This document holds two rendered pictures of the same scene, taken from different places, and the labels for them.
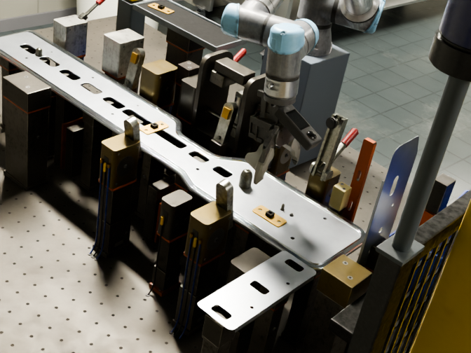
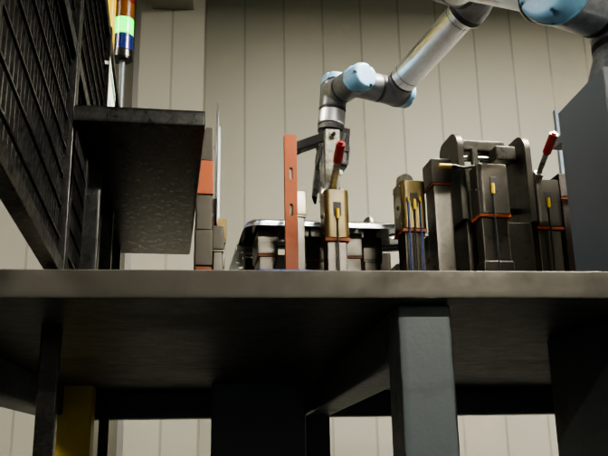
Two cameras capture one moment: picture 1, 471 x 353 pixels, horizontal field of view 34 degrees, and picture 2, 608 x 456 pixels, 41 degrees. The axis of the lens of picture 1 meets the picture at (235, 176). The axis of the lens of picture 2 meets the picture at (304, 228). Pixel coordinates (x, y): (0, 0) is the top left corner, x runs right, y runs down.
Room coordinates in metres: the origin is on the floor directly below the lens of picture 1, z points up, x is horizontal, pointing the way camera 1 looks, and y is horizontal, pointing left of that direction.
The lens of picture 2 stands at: (2.89, -1.59, 0.44)
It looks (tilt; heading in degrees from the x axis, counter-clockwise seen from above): 16 degrees up; 134
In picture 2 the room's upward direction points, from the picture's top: 1 degrees counter-clockwise
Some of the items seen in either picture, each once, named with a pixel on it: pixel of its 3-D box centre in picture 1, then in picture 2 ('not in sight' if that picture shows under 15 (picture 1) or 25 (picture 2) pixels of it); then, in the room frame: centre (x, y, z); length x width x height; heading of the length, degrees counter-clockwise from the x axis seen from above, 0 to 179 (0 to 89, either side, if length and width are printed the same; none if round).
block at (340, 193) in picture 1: (326, 244); (299, 266); (1.60, -0.27, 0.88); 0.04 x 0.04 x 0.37; 53
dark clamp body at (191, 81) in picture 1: (194, 135); (548, 261); (2.02, 0.15, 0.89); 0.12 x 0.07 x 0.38; 143
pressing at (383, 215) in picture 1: (386, 206); (217, 167); (1.38, -0.33, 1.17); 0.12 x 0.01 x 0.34; 143
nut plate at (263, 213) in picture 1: (270, 214); not in sight; (1.51, -0.10, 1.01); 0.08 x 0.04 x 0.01; 55
